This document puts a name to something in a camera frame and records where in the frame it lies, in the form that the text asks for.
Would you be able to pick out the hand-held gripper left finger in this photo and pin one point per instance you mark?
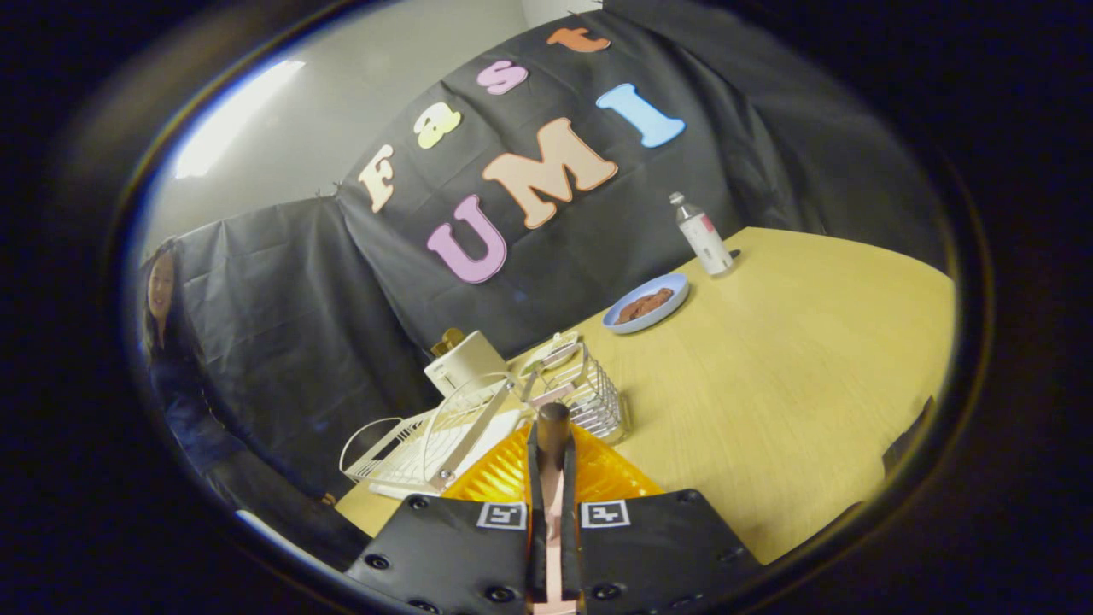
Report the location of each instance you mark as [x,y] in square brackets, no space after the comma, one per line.
[444,555]

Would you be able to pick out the black backdrop cloth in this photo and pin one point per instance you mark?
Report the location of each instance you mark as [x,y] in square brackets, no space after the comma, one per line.
[341,299]

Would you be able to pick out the brown meat slice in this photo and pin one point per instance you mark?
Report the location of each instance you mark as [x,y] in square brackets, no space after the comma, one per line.
[657,299]
[632,312]

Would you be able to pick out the cream toaster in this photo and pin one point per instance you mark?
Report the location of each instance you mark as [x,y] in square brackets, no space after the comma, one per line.
[470,359]

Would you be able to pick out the clear plastic bottle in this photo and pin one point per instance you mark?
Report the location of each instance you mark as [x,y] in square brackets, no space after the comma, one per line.
[702,235]

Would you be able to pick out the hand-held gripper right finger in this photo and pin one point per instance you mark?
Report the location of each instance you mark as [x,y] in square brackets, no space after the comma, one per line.
[657,555]

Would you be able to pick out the blue plate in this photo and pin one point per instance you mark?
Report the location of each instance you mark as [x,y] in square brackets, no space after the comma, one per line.
[670,286]

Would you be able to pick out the brown toast slices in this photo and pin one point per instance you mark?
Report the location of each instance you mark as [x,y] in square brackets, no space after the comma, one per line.
[447,342]

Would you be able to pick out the white divided snack dish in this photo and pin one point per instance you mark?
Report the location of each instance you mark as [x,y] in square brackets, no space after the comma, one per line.
[555,352]

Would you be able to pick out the pink plate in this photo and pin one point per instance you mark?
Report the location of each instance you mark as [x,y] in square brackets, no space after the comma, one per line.
[553,547]

